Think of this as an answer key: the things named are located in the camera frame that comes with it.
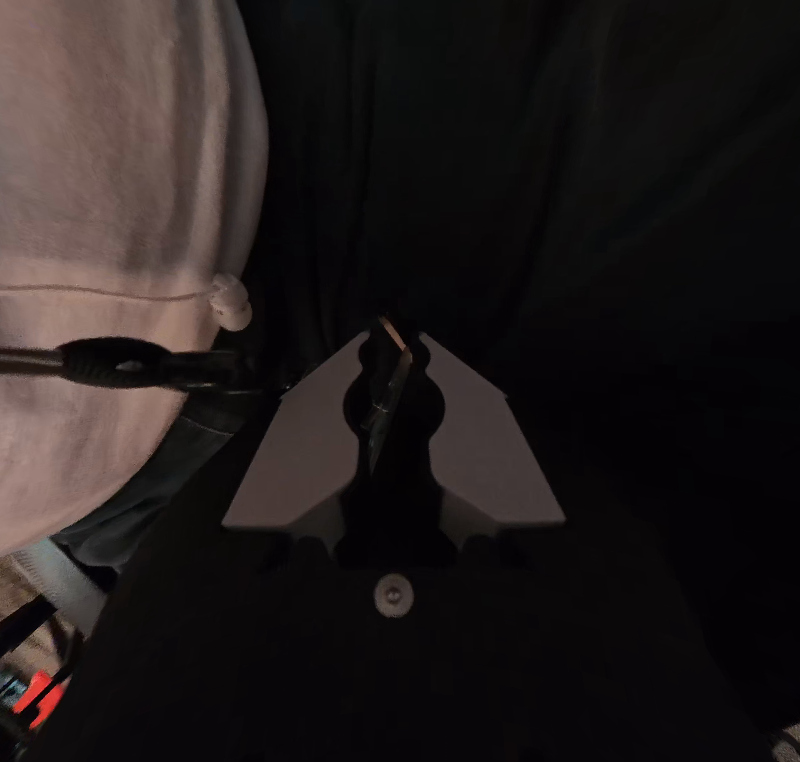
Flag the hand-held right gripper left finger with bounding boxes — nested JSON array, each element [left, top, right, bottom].
[[222, 329, 376, 555]]

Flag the pale grey strap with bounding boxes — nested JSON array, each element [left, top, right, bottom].
[[12, 537, 108, 639]]

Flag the person in white hoodie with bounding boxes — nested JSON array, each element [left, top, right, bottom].
[[0, 0, 271, 556]]

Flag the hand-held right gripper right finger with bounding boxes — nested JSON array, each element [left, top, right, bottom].
[[420, 331, 567, 551]]

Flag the red plastic clip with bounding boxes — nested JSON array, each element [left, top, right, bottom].
[[12, 668, 70, 732]]

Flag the pale wooden stick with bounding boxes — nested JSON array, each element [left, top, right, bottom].
[[365, 315, 415, 475]]

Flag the black cable with connector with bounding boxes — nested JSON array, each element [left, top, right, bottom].
[[0, 336, 263, 394]]

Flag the black cloth backdrop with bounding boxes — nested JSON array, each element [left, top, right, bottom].
[[53, 0, 800, 732]]

